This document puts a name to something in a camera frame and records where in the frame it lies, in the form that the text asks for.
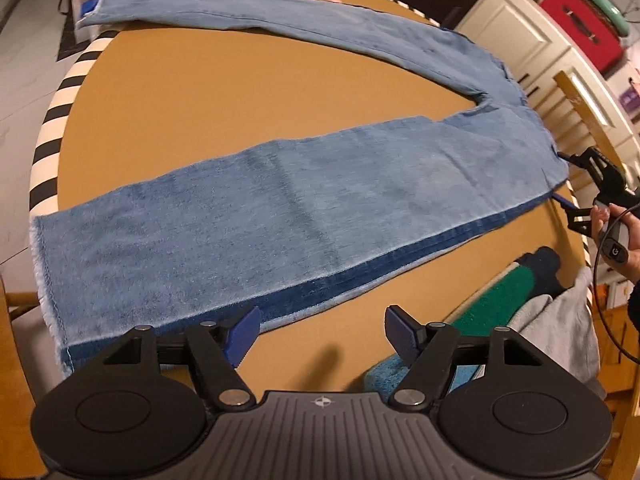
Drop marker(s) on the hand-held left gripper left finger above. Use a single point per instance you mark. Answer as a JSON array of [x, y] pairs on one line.
[[245, 332]]

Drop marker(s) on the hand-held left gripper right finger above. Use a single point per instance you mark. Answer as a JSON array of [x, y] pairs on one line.
[[402, 332]]

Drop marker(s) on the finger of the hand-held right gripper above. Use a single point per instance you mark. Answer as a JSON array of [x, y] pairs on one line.
[[570, 210], [580, 157]]

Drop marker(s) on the light blue knit garment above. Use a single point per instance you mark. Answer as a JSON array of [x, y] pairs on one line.
[[377, 379]]

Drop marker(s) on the blue denim jeans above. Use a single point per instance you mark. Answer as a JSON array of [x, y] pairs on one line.
[[300, 185]]

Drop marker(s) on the person's right hand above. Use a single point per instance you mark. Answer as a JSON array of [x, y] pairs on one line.
[[634, 265]]

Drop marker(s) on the wooden spindle-back chair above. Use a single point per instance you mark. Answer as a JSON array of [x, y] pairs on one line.
[[585, 115]]

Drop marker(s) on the dark navy cloth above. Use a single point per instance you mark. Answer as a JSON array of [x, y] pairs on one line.
[[547, 265]]

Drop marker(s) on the green cloth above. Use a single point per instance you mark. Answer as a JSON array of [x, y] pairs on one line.
[[500, 295]]

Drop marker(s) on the white sideboard cabinet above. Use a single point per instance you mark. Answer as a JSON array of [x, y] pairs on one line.
[[505, 15]]

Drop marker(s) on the round brown striped-rim table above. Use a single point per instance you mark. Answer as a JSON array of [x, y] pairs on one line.
[[200, 100]]

